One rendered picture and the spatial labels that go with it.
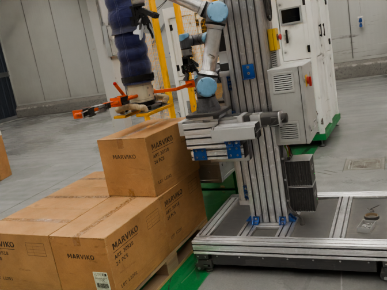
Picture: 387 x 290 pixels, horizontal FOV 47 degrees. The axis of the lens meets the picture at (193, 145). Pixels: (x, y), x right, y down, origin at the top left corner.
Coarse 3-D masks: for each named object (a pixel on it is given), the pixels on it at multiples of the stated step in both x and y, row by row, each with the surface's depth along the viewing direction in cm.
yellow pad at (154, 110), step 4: (164, 104) 317; (168, 104) 317; (172, 104) 319; (148, 108) 301; (152, 108) 307; (156, 108) 304; (160, 108) 305; (164, 108) 309; (140, 112) 298; (144, 112) 296; (148, 112) 295; (152, 112) 296; (156, 112) 300; (136, 116) 297; (140, 116) 295
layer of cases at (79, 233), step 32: (64, 192) 336; (96, 192) 322; (192, 192) 329; (0, 224) 287; (32, 224) 277; (64, 224) 267; (96, 224) 258; (128, 224) 256; (160, 224) 287; (192, 224) 326; (0, 256) 278; (32, 256) 265; (64, 256) 253; (96, 256) 242; (128, 256) 254; (160, 256) 285; (0, 288) 287; (32, 288) 273; (64, 288) 260; (96, 288) 249; (128, 288) 253
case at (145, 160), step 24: (168, 120) 329; (120, 144) 290; (144, 144) 281; (168, 144) 302; (120, 168) 296; (144, 168) 286; (168, 168) 301; (192, 168) 328; (120, 192) 302; (144, 192) 291
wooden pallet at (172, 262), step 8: (200, 224) 338; (192, 232) 325; (184, 240) 314; (176, 248) 303; (184, 248) 328; (168, 256) 293; (176, 256) 303; (184, 256) 316; (160, 264) 284; (168, 264) 293; (176, 264) 302; (152, 272) 275; (160, 272) 295; (168, 272) 292; (144, 280) 267; (152, 280) 290; (160, 280) 288; (136, 288) 260; (144, 288) 282; (152, 288) 280; (160, 288) 282
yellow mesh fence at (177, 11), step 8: (200, 0) 504; (216, 0) 540; (176, 8) 452; (176, 16) 454; (184, 24) 467; (200, 24) 501; (192, 32) 482; (192, 88) 471; (192, 96) 471; (192, 104) 473
